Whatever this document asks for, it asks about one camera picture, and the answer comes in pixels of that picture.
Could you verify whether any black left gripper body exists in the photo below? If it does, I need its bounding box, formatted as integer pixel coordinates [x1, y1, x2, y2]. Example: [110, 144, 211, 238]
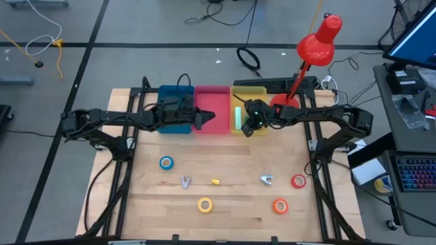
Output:
[155, 97, 198, 130]

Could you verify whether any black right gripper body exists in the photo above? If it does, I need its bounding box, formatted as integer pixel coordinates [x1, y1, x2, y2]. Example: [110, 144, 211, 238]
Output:
[243, 99, 279, 129]

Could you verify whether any mint green stapler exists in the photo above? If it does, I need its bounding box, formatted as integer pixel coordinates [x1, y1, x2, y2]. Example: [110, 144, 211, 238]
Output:
[234, 106, 243, 131]

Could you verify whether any blue tape roll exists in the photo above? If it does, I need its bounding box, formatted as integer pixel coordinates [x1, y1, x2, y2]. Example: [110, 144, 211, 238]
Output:
[159, 155, 175, 172]

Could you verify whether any red tape roll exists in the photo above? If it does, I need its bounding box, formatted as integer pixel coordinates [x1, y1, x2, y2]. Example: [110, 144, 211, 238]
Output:
[290, 174, 307, 190]

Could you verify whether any yellow tape roll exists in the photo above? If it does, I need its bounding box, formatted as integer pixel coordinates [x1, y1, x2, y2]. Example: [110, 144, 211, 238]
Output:
[197, 197, 214, 214]

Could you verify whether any orange tape roll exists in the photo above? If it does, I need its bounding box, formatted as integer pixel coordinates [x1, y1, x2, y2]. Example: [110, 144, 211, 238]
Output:
[272, 198, 290, 215]

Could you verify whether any pink plastic bin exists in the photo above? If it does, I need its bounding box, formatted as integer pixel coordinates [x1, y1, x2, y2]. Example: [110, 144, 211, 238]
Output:
[193, 85, 232, 135]

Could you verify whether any blue plastic bin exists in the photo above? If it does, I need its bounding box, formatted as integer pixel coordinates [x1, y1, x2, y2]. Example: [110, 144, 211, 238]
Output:
[157, 84, 196, 135]

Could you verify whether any yellow plastic bin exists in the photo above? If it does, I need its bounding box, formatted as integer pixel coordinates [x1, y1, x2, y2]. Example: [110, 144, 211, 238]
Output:
[230, 86, 270, 137]

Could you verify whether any red metal stand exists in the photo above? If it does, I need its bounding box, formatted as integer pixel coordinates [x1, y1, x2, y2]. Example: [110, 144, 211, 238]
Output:
[269, 13, 343, 110]

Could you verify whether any white cardboard box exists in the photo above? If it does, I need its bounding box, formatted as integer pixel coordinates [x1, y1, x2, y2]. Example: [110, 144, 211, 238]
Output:
[350, 157, 388, 186]

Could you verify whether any round yellow blue object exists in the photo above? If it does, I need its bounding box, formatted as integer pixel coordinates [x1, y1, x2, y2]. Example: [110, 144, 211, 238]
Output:
[373, 174, 393, 194]

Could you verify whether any clear plastic bag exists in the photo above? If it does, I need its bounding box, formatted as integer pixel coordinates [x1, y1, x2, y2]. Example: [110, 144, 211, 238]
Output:
[391, 94, 431, 131]

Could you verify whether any small black computer box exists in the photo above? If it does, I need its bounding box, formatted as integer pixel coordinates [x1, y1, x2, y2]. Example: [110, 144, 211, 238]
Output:
[386, 69, 427, 95]

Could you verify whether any grey desk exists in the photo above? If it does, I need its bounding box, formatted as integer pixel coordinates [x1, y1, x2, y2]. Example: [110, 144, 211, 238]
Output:
[373, 63, 436, 238]

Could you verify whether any grey metal floor bar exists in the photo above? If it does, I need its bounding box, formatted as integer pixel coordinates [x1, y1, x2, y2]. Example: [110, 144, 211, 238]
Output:
[0, 76, 35, 86]
[3, 0, 69, 10]

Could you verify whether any backlit keyboard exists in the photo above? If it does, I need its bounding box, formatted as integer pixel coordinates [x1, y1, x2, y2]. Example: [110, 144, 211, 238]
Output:
[394, 157, 436, 193]

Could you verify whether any computer monitor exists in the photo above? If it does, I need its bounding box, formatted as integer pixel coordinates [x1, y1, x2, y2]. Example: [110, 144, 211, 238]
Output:
[383, 1, 436, 71]

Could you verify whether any black floor fan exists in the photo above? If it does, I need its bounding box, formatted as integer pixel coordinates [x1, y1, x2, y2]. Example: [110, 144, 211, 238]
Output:
[377, 0, 433, 52]

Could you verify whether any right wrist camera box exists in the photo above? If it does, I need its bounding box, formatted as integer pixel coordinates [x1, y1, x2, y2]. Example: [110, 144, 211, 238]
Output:
[240, 122, 255, 137]

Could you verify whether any black coiled floor cable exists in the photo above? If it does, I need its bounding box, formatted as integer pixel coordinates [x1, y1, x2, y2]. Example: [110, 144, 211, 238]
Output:
[234, 0, 262, 78]

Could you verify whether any yellow hanging cord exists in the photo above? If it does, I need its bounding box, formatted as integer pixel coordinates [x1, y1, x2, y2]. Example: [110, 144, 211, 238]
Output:
[306, 0, 324, 37]

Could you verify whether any yellow floor cable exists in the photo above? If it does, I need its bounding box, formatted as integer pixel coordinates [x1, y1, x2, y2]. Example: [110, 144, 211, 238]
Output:
[0, 29, 65, 80]

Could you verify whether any white floor cable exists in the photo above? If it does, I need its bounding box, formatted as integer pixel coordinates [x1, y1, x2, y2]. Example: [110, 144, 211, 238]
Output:
[25, 0, 63, 57]

